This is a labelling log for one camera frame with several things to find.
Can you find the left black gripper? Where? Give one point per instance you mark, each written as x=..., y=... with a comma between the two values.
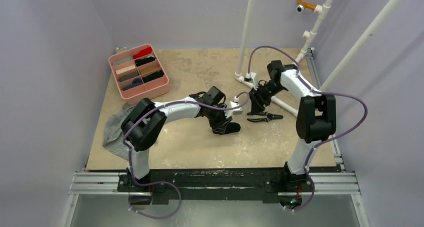
x=220, y=125

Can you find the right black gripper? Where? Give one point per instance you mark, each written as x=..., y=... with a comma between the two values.
x=260, y=99

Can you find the black underwear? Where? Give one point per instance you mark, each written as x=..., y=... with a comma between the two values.
x=226, y=128

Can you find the pink divided organizer tray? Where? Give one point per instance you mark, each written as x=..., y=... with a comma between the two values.
x=149, y=90

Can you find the grey striped underwear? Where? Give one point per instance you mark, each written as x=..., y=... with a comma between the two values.
x=113, y=134

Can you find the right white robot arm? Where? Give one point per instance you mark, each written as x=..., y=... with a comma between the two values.
x=316, y=114

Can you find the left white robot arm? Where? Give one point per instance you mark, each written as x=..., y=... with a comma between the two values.
x=141, y=128

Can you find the black rolled garment lower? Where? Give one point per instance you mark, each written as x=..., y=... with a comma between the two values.
x=153, y=76

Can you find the black rolled garment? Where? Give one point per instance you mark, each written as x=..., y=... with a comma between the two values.
x=153, y=76
x=143, y=61

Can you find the navy rolled garment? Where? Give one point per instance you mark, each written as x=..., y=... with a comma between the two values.
x=136, y=82

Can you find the black rolled garment upper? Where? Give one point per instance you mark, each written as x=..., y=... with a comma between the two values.
x=143, y=61

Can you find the red rolled garment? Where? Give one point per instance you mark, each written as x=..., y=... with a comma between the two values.
x=143, y=52

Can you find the dark grey rolled garment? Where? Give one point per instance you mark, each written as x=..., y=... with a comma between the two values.
x=129, y=76

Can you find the beige rolled garment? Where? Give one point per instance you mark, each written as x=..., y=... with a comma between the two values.
x=125, y=69

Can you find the black handled pliers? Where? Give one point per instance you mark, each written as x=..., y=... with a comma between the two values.
x=265, y=117

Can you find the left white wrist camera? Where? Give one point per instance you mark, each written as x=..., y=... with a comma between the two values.
x=233, y=108

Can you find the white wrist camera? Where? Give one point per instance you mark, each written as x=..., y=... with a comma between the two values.
x=252, y=79
x=233, y=108

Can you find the white pvc pipe frame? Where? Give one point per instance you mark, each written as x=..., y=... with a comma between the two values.
x=321, y=11

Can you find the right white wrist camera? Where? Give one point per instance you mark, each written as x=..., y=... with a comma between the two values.
x=252, y=79

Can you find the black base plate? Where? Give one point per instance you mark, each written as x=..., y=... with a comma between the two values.
x=269, y=185

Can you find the aluminium rail frame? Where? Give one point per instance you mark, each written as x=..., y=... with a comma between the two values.
x=326, y=181

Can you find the orange mounted camera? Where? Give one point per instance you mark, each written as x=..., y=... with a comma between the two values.
x=302, y=5

